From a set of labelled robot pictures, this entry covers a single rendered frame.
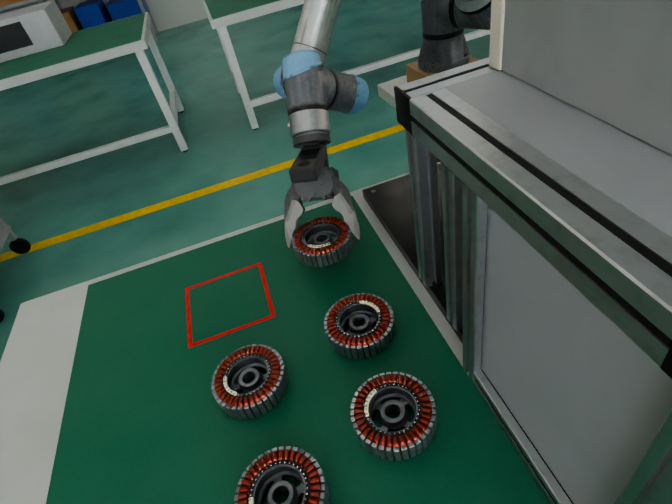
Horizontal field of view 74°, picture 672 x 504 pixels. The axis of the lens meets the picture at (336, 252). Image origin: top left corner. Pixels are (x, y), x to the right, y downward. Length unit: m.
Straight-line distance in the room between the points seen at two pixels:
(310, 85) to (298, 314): 0.41
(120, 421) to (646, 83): 0.77
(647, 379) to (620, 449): 0.09
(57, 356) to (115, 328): 0.11
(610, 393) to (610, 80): 0.25
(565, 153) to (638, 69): 0.08
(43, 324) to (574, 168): 0.97
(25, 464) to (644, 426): 0.79
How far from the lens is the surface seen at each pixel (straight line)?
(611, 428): 0.44
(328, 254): 0.79
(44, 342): 1.04
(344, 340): 0.69
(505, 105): 0.50
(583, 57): 0.47
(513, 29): 0.55
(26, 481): 0.85
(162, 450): 0.74
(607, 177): 0.40
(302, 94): 0.85
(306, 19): 1.05
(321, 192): 0.83
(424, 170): 0.62
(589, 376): 0.43
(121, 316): 0.97
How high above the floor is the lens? 1.33
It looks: 41 degrees down
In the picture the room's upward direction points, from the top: 14 degrees counter-clockwise
